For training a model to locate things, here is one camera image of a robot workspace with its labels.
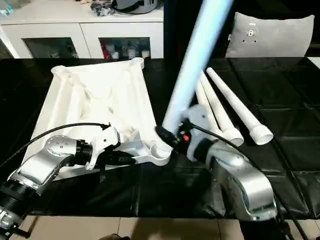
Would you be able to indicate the white plastic table top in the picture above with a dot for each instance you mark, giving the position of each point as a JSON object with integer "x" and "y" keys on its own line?
{"x": 100, "y": 82}

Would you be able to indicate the white plastic table leg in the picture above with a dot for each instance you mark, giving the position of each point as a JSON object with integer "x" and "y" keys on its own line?
{"x": 232, "y": 100}
{"x": 203, "y": 100}
{"x": 217, "y": 107}
{"x": 195, "y": 50}

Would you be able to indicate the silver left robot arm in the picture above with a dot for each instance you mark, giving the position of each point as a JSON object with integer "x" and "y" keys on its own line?
{"x": 37, "y": 165}

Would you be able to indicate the black work mat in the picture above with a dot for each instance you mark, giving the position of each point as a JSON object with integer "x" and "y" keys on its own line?
{"x": 162, "y": 195}

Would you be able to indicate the small white jar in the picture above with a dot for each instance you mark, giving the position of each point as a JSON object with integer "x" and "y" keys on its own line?
{"x": 145, "y": 54}

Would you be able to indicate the red packet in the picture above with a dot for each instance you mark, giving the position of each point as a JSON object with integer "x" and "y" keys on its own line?
{"x": 103, "y": 48}

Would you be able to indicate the black sofa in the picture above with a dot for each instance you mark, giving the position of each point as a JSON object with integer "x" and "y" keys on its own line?
{"x": 175, "y": 25}

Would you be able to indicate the grey cushion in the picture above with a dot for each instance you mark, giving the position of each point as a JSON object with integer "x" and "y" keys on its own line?
{"x": 275, "y": 42}

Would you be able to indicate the white sideboard cabinet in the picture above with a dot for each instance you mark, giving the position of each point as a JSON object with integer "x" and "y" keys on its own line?
{"x": 75, "y": 30}

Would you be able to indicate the black tangled clutter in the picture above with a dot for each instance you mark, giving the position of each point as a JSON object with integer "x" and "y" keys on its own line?
{"x": 101, "y": 8}

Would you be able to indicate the white flat board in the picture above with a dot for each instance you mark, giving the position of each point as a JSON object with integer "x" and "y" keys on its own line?
{"x": 313, "y": 62}

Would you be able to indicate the teal white packet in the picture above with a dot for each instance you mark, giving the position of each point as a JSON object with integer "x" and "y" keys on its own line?
{"x": 5, "y": 11}

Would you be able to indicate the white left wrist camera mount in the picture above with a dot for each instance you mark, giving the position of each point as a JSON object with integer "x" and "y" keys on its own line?
{"x": 105, "y": 140}

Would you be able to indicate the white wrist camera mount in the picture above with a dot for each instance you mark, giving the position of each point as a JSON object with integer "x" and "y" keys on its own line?
{"x": 105, "y": 140}
{"x": 200, "y": 115}

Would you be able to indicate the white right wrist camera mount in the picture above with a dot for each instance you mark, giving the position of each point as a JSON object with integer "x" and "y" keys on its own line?
{"x": 200, "y": 115}

